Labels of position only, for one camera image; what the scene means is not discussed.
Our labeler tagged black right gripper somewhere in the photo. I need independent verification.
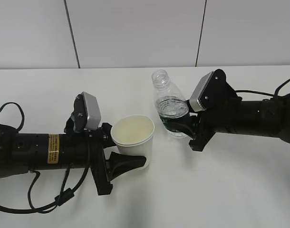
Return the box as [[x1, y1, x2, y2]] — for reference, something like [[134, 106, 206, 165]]
[[168, 96, 242, 152]]

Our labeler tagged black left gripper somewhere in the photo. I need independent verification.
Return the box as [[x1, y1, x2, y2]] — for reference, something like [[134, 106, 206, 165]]
[[64, 122, 147, 196]]

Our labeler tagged clear water bottle green label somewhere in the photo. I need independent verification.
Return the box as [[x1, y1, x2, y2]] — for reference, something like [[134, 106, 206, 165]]
[[152, 69, 190, 138]]

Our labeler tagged white paper cup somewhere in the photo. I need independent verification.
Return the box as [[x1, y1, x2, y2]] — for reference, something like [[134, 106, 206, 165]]
[[111, 114, 155, 170]]

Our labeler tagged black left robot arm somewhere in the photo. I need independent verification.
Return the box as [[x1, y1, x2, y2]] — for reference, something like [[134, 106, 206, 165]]
[[0, 123, 146, 195]]

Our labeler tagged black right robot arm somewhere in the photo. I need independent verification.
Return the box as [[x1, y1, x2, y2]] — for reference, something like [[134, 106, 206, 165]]
[[167, 93, 290, 152]]

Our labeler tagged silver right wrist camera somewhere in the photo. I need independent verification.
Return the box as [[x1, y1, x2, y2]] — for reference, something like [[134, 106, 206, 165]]
[[189, 69, 237, 113]]

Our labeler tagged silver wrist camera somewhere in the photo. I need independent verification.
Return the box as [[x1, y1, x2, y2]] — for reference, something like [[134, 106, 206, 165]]
[[71, 92, 101, 133], [189, 69, 237, 113]]

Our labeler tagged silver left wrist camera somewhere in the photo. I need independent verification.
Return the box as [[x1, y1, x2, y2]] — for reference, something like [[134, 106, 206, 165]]
[[71, 92, 101, 133]]

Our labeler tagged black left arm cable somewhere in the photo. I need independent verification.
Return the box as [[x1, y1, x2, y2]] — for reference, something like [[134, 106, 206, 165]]
[[0, 102, 93, 211]]

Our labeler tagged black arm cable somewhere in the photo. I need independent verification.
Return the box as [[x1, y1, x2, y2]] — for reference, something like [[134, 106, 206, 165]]
[[0, 102, 93, 211], [235, 76, 290, 98]]

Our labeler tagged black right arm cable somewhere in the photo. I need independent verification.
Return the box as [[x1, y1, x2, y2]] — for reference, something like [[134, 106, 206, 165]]
[[235, 76, 290, 98]]

